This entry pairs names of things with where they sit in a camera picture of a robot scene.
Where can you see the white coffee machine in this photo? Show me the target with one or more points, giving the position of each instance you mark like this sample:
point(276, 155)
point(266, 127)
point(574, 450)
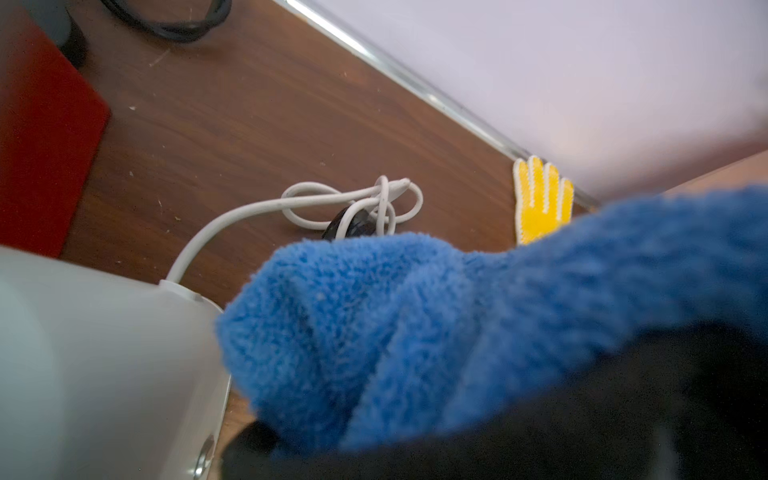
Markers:
point(105, 377)

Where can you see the yellow work glove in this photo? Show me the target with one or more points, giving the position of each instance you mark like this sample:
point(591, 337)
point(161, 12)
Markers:
point(544, 199)

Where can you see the blue grey microfiber cloth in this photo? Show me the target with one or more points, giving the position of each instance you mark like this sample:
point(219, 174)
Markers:
point(631, 344)

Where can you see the red coffee machine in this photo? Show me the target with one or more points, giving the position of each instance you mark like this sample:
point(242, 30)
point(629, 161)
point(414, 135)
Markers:
point(52, 122)

